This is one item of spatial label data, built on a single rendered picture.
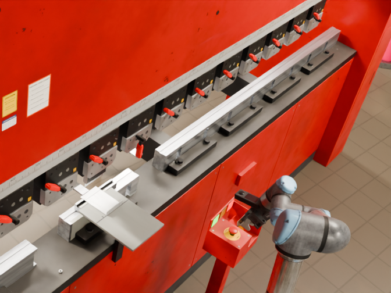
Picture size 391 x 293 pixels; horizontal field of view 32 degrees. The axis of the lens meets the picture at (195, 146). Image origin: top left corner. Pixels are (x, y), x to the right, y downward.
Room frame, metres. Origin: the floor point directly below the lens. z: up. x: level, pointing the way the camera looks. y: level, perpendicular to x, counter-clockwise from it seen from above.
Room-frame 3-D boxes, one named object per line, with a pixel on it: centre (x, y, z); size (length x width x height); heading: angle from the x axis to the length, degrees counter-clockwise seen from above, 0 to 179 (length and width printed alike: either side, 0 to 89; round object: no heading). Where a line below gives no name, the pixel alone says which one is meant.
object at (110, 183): (1.85, 0.32, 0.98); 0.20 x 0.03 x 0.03; 153
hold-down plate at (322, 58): (3.41, -0.55, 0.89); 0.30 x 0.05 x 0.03; 153
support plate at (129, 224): (1.76, 0.20, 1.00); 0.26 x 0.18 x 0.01; 63
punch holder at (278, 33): (2.87, -0.21, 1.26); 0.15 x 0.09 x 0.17; 153
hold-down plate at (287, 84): (3.05, -0.37, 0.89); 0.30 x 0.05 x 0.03; 153
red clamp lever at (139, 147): (1.94, 0.20, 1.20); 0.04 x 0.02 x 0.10; 63
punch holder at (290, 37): (3.05, -0.30, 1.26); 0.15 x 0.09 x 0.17; 153
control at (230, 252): (2.08, -0.25, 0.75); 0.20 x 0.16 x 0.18; 156
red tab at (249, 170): (2.67, -0.28, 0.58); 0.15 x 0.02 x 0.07; 153
